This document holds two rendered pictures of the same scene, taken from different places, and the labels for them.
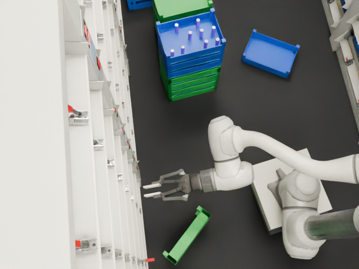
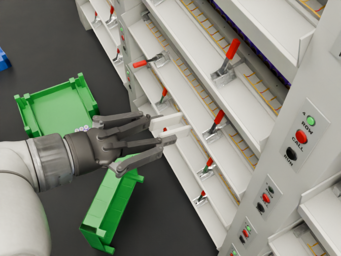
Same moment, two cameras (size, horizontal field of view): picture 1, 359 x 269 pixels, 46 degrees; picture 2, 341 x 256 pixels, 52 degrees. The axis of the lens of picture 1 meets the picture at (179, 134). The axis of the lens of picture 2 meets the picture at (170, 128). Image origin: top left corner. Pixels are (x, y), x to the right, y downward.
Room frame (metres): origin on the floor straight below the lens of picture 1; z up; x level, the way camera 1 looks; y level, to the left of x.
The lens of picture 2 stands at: (0.70, -0.02, 1.21)
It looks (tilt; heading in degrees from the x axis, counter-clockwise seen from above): 56 degrees down; 161
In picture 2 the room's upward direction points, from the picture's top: straight up
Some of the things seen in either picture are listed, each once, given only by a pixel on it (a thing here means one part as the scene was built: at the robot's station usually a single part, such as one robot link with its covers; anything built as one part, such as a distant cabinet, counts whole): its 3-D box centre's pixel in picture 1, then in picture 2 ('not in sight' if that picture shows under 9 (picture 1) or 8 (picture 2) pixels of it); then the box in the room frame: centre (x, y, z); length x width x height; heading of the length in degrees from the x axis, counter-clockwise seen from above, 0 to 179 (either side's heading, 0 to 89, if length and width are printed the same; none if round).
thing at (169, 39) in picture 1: (190, 36); not in sight; (1.14, -0.05, 0.52); 0.30 x 0.20 x 0.08; 106
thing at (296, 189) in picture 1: (300, 189); not in sight; (0.39, -0.56, 0.43); 0.18 x 0.16 x 0.22; 177
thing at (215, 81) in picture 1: (188, 72); not in sight; (1.14, -0.05, 0.12); 0.30 x 0.20 x 0.08; 106
